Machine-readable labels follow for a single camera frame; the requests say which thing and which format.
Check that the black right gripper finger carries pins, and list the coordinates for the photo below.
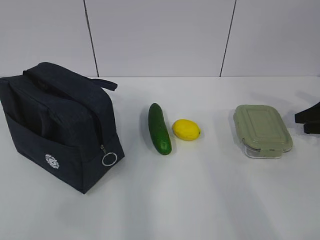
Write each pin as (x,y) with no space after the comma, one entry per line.
(311,128)
(309,116)

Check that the green cucumber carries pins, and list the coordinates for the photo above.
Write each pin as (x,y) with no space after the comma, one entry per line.
(158,130)

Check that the dark navy lunch bag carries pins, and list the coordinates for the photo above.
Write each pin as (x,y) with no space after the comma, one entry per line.
(64,122)

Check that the yellow lemon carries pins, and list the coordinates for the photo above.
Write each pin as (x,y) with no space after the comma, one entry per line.
(186,130)

